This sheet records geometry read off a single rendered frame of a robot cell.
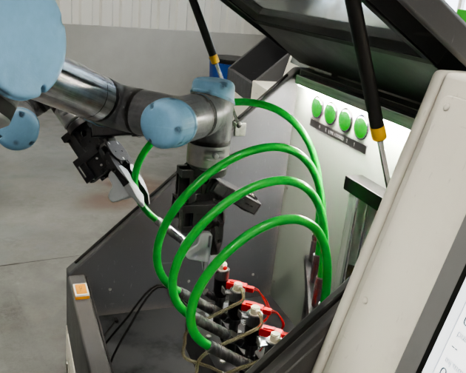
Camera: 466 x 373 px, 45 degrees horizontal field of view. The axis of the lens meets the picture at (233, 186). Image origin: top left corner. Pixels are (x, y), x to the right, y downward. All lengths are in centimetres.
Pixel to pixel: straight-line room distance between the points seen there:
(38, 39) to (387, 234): 45
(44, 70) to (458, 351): 49
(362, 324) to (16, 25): 52
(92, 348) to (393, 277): 64
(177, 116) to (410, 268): 39
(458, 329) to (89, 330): 77
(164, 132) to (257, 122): 55
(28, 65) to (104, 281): 92
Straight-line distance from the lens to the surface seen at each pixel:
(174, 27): 794
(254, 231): 80
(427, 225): 68
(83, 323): 122
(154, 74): 787
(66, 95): 84
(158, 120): 86
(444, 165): 68
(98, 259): 139
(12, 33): 54
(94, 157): 115
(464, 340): 63
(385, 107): 106
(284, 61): 433
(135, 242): 138
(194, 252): 105
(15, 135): 105
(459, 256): 64
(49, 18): 58
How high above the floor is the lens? 162
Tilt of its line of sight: 19 degrees down
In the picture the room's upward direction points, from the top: 6 degrees clockwise
